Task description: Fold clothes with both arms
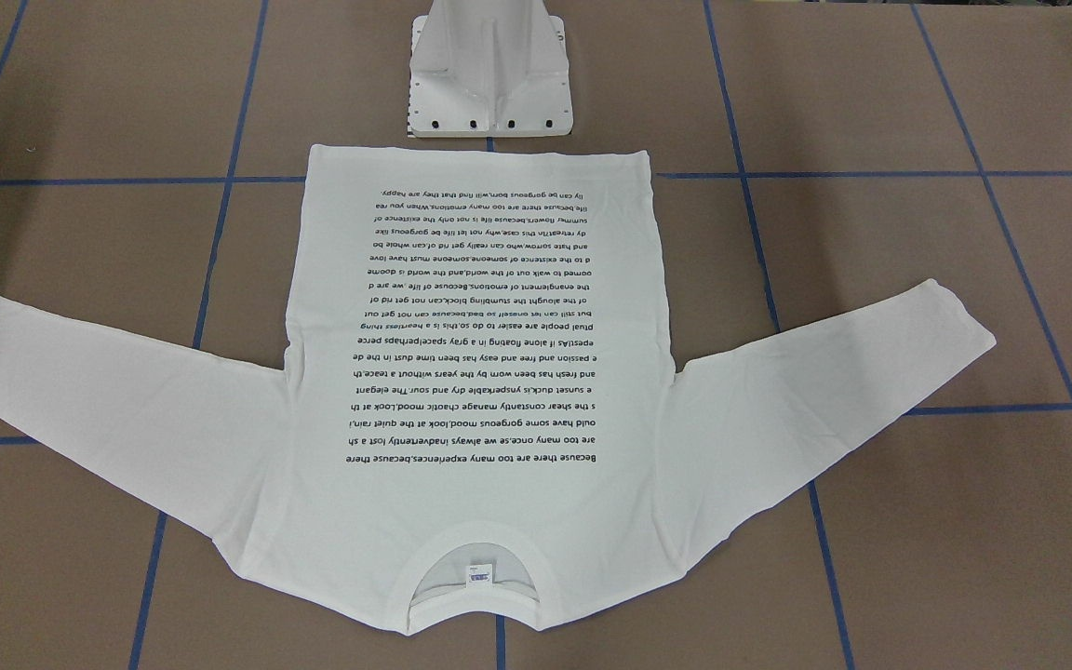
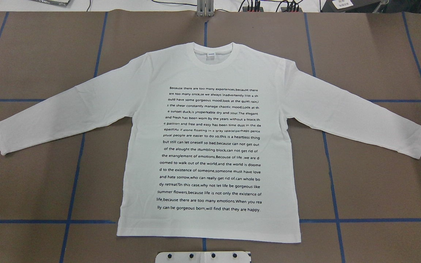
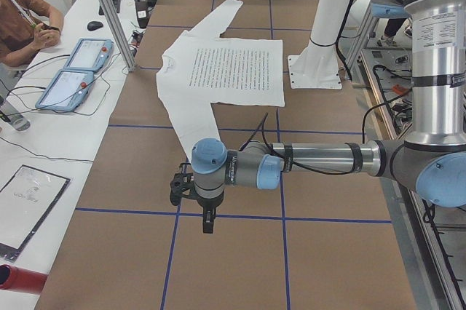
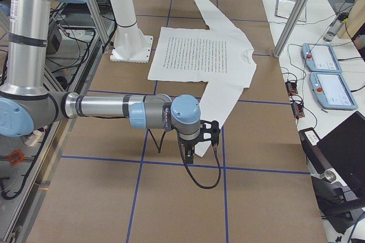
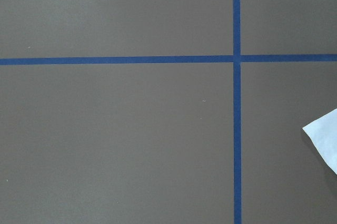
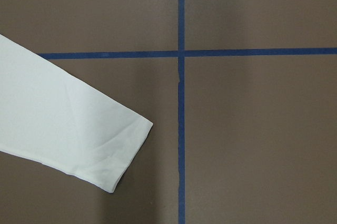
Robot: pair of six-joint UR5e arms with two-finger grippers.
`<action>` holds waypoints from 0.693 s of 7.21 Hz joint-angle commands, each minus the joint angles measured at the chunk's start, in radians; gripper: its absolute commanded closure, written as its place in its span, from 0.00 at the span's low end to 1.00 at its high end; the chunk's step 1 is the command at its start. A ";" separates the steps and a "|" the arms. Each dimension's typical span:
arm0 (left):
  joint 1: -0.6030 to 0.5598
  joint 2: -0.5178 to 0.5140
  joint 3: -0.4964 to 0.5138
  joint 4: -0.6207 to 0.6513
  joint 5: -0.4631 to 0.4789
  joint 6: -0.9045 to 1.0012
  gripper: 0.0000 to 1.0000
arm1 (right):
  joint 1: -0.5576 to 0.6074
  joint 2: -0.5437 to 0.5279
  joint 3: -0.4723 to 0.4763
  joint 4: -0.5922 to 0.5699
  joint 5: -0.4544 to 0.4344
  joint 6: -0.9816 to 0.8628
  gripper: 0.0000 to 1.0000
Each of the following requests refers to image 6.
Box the white long-sleeve printed shirt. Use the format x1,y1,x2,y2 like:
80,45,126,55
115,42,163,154
1,36,153,193

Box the blue tape grid lines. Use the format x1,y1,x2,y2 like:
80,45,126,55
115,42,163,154
50,0,336,223

